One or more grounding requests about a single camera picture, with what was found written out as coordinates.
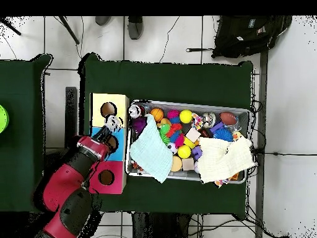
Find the clear mesh bin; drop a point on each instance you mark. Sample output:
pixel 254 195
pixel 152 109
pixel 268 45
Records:
pixel 213 108

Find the mint waffle cloth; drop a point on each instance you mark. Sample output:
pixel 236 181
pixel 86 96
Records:
pixel 151 148

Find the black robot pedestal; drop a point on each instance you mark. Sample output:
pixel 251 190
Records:
pixel 158 228

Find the small brown football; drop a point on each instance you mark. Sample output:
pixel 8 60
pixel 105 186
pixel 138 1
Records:
pixel 228 118

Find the blue spiky ball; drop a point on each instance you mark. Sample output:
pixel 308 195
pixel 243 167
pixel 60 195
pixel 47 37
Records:
pixel 223 133

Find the black upright panel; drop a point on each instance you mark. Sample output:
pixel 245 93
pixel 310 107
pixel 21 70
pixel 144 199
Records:
pixel 71 111

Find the crushed clear plastic bottle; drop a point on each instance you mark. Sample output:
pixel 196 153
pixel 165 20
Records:
pixel 113 123

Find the plain wooden cube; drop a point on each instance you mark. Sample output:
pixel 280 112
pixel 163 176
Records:
pixel 192 135

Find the yellow plush duck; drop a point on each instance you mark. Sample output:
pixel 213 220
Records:
pixel 236 135

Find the black backpack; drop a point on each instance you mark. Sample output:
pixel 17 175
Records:
pixel 247 37

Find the black tripod leg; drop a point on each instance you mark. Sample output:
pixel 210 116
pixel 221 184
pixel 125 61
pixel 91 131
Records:
pixel 11 26
pixel 69 31

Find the lime green round object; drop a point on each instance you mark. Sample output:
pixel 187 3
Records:
pixel 3 119

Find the grey metal post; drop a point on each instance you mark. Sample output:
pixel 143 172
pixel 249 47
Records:
pixel 262 124

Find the wooden three-hole box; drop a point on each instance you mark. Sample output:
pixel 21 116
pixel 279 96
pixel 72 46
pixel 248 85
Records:
pixel 116 104

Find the yellow ball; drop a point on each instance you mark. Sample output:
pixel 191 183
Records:
pixel 186 116
pixel 184 151

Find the cream waffle cloth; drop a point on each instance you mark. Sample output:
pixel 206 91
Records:
pixel 218 158

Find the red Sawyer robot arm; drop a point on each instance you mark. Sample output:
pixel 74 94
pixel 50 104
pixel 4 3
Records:
pixel 64 183

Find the person's grey shoe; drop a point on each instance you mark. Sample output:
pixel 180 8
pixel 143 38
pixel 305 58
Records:
pixel 102 20
pixel 135 28

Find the small orange basketball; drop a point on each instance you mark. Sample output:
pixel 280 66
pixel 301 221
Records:
pixel 157 114

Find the crushed red soda can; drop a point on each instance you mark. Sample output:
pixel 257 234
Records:
pixel 135 111

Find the dark green table cloth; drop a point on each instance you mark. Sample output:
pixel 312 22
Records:
pixel 173 81
pixel 19 124

